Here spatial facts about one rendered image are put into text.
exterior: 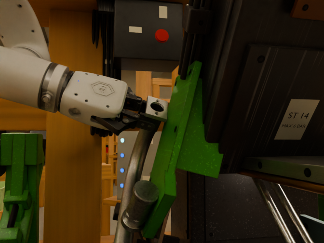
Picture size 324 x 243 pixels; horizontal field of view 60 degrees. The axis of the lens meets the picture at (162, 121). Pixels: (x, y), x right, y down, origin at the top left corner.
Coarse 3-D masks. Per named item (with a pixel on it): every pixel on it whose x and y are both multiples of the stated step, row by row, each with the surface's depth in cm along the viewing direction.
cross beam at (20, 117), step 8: (0, 104) 78; (8, 104) 78; (16, 104) 79; (168, 104) 88; (0, 112) 78; (8, 112) 78; (16, 112) 79; (24, 112) 79; (32, 112) 80; (40, 112) 80; (136, 112) 86; (0, 120) 78; (8, 120) 78; (16, 120) 79; (24, 120) 79; (32, 120) 79; (40, 120) 80; (0, 128) 78; (8, 128) 78; (16, 128) 78; (24, 128) 79; (32, 128) 79; (40, 128) 80; (136, 128) 85; (160, 128) 87
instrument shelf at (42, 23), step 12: (36, 0) 69; (48, 0) 69; (60, 0) 69; (72, 0) 69; (84, 0) 69; (168, 0) 69; (180, 0) 69; (36, 12) 76; (48, 12) 76; (48, 24) 83
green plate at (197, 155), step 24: (192, 72) 41; (192, 96) 41; (168, 120) 48; (192, 120) 42; (168, 144) 43; (192, 144) 41; (216, 144) 42; (168, 168) 39; (192, 168) 41; (216, 168) 42
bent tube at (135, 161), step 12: (156, 108) 52; (144, 132) 53; (144, 144) 54; (132, 156) 55; (144, 156) 55; (132, 168) 54; (132, 180) 53; (132, 192) 51; (120, 204) 50; (120, 216) 47; (120, 228) 45; (120, 240) 43; (132, 240) 44
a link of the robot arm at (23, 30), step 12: (0, 0) 44; (12, 0) 46; (24, 0) 48; (0, 12) 48; (12, 12) 48; (24, 12) 49; (0, 24) 50; (12, 24) 50; (24, 24) 51; (36, 24) 52; (0, 36) 52; (12, 36) 52; (24, 36) 52; (36, 36) 52; (36, 48) 52; (48, 60) 55
